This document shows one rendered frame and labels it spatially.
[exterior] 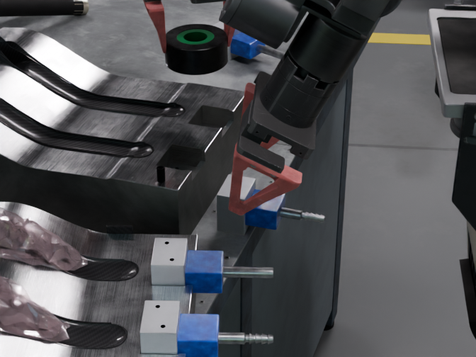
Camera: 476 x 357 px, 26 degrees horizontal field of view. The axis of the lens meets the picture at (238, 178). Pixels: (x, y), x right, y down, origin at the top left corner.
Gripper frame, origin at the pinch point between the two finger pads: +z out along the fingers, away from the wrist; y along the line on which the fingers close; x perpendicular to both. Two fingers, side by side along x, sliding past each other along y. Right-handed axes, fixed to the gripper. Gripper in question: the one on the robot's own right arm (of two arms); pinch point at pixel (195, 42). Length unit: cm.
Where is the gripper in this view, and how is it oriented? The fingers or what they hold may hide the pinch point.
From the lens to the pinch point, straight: 131.7
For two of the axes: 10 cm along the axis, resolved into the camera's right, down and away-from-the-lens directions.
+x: 2.1, 5.2, -8.3
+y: -9.8, 1.2, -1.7
